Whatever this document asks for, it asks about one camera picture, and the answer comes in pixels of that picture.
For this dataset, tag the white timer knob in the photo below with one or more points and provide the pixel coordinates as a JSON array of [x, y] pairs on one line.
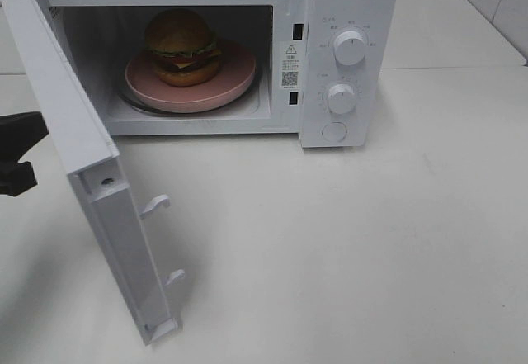
[[341, 99]]

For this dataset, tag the burger with lettuce and cheese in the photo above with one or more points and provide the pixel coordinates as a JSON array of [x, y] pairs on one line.
[[182, 47]]

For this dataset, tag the white upper power knob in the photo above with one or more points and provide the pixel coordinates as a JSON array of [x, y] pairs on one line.
[[349, 47]]

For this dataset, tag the pink round plate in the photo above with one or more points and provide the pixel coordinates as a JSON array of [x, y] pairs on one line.
[[209, 83]]

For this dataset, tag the round white door release button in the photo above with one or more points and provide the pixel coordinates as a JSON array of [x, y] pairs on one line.
[[334, 132]]

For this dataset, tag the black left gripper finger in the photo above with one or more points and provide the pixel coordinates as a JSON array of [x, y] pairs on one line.
[[20, 132]]

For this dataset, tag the white microwave door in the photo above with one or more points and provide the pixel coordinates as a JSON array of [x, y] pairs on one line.
[[92, 164]]

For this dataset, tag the white microwave oven body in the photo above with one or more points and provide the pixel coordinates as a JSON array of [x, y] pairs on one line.
[[292, 39]]

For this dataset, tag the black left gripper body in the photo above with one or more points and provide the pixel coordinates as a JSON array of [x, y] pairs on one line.
[[16, 178]]

